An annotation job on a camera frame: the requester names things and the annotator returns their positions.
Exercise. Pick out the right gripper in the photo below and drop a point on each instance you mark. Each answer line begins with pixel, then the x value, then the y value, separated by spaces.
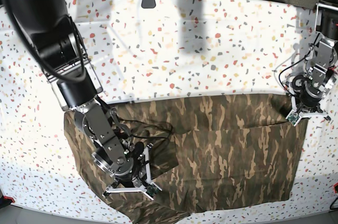
pixel 134 175

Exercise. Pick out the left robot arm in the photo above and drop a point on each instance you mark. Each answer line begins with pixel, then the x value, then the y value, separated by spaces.
pixel 309 85

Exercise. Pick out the camouflage T-shirt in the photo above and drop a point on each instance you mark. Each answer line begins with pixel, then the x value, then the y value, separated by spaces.
pixel 210 153

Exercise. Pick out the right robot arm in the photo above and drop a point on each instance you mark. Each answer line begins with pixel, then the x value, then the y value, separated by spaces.
pixel 53 40

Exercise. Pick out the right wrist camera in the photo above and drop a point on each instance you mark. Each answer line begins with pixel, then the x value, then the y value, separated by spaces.
pixel 151 191

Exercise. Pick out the red object right edge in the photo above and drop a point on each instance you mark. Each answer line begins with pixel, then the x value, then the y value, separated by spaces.
pixel 335 186

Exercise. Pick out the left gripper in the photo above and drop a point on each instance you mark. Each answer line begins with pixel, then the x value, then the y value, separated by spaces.
pixel 305 105

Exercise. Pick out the red table corner clamp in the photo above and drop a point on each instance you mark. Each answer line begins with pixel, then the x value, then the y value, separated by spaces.
pixel 5 201

